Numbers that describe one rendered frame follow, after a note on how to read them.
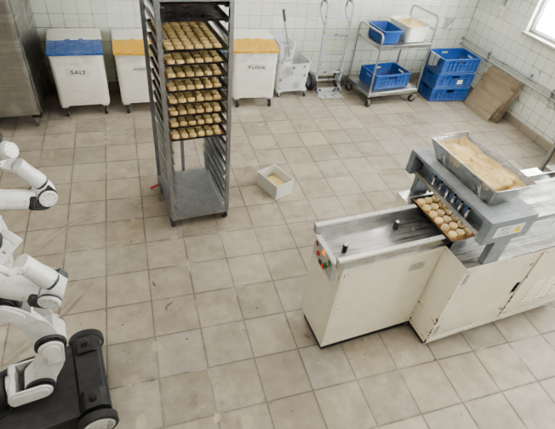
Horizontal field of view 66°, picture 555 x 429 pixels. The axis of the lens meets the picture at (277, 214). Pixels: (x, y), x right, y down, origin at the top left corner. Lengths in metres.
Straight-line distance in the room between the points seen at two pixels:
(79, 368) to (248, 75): 3.74
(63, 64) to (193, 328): 3.21
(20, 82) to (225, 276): 2.88
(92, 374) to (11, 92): 3.18
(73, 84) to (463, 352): 4.48
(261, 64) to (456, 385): 3.88
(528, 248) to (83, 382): 2.69
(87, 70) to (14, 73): 0.69
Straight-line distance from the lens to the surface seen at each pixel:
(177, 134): 3.24
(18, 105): 5.16
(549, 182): 3.67
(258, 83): 5.44
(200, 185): 3.93
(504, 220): 2.51
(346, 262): 2.35
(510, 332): 3.69
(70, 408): 2.74
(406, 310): 3.11
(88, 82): 5.25
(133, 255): 3.56
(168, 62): 2.99
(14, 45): 4.90
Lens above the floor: 2.54
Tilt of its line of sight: 41 degrees down
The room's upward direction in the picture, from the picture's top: 7 degrees clockwise
